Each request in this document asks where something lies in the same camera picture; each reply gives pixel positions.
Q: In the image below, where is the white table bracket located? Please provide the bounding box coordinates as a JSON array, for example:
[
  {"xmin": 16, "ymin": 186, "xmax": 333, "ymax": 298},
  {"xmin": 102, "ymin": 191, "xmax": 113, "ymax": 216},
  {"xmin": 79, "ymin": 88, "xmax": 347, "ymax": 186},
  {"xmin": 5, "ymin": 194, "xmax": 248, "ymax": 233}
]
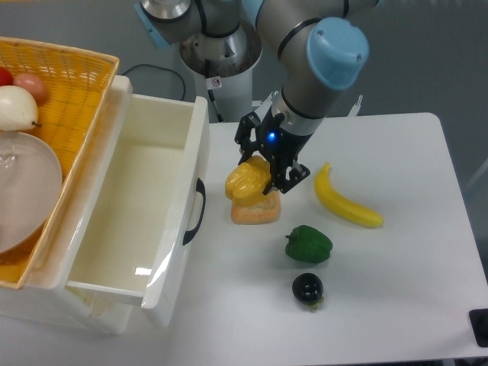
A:
[{"xmin": 347, "ymin": 95, "xmax": 363, "ymax": 117}]

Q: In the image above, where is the black device at table edge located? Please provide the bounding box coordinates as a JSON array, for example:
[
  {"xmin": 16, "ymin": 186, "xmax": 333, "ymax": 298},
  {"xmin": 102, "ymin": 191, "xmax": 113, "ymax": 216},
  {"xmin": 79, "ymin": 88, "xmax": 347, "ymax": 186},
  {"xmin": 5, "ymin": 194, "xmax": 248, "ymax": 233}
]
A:
[{"xmin": 469, "ymin": 308, "xmax": 488, "ymax": 348}]

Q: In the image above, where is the green bell pepper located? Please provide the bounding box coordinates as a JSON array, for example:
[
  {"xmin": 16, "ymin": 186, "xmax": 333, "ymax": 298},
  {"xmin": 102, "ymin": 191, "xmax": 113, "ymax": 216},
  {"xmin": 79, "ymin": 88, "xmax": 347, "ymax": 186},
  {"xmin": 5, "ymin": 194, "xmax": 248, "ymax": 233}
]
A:
[{"xmin": 285, "ymin": 225, "xmax": 333, "ymax": 263}]

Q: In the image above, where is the open upper white drawer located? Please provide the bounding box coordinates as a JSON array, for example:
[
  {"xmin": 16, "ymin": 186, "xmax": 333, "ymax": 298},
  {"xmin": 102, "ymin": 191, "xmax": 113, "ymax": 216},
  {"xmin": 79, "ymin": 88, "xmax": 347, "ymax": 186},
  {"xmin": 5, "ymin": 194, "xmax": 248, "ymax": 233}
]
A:
[{"xmin": 69, "ymin": 95, "xmax": 209, "ymax": 313}]

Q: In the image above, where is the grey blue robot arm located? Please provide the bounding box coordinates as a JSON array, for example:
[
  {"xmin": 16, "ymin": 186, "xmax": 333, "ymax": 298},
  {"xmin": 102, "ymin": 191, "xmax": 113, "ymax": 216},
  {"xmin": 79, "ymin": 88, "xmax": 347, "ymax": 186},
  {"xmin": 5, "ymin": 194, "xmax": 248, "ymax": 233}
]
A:
[{"xmin": 134, "ymin": 1, "xmax": 376, "ymax": 193}]

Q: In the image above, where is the red tomato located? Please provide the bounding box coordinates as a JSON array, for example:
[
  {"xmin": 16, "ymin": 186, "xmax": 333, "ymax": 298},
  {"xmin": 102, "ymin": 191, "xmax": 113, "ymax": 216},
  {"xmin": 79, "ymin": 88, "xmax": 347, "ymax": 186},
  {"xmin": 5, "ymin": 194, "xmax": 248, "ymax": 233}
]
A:
[{"xmin": 0, "ymin": 66, "xmax": 14, "ymax": 86}]

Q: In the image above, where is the white pear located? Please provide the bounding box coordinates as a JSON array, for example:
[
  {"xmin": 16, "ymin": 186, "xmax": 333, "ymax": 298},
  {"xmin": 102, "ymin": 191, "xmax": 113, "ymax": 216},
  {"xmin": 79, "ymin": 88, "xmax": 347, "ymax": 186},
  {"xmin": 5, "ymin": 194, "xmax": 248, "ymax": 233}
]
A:
[{"xmin": 1, "ymin": 85, "xmax": 42, "ymax": 132}]

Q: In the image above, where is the black drawer handle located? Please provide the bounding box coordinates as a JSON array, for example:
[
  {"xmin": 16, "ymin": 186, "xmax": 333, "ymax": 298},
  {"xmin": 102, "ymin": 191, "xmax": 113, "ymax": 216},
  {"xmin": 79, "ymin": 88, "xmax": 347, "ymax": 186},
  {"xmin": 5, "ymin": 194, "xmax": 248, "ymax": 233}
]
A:
[{"xmin": 181, "ymin": 178, "xmax": 207, "ymax": 246}]

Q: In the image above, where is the pink peach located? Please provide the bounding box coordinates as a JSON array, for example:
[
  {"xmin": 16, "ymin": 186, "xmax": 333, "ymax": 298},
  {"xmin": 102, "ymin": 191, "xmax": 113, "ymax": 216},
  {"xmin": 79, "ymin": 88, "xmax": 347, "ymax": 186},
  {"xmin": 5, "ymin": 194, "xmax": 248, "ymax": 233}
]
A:
[{"xmin": 13, "ymin": 73, "xmax": 49, "ymax": 105}]

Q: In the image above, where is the dark purple mangosteen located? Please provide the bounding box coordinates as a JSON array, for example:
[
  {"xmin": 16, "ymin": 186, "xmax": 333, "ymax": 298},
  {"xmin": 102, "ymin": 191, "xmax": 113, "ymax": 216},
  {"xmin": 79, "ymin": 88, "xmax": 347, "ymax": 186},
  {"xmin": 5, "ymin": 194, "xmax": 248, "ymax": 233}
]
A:
[{"xmin": 291, "ymin": 272, "xmax": 324, "ymax": 310}]

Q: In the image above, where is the orange bread pastry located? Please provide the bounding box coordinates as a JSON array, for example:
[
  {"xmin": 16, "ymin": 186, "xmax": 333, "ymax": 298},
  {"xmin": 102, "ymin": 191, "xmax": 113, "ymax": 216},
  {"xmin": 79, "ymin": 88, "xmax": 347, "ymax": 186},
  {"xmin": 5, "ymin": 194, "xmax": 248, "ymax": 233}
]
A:
[{"xmin": 230, "ymin": 191, "xmax": 281, "ymax": 225}]

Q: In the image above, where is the black cable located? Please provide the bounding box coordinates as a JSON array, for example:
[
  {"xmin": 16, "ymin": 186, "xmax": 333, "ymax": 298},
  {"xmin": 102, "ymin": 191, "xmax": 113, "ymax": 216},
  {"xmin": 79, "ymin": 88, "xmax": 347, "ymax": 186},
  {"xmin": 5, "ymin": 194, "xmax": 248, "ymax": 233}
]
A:
[{"xmin": 120, "ymin": 63, "xmax": 187, "ymax": 101}]

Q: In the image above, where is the yellow banana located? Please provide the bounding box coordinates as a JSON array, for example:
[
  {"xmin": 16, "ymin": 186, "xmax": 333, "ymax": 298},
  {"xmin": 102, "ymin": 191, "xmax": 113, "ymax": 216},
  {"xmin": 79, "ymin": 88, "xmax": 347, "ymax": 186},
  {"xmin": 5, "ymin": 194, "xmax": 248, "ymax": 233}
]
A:
[{"xmin": 314, "ymin": 162, "xmax": 384, "ymax": 228}]

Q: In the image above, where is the yellow bell pepper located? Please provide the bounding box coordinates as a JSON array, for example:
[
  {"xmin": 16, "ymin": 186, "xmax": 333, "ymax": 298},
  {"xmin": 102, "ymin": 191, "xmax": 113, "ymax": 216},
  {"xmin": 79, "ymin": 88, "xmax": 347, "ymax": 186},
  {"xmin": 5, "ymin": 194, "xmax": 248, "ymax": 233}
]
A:
[{"xmin": 225, "ymin": 156, "xmax": 271, "ymax": 207}]

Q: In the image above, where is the yellow woven basket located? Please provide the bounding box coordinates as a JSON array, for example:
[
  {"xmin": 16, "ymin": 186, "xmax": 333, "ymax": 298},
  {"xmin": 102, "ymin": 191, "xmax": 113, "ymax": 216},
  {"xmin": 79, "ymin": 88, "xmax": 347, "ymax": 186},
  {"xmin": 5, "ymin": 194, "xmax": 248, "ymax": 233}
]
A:
[{"xmin": 1, "ymin": 37, "xmax": 119, "ymax": 290}]

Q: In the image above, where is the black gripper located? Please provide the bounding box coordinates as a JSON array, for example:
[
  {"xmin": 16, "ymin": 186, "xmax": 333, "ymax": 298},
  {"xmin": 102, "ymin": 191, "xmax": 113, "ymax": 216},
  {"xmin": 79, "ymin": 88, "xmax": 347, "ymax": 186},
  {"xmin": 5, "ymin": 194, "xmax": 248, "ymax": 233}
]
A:
[{"xmin": 234, "ymin": 109, "xmax": 312, "ymax": 195}]

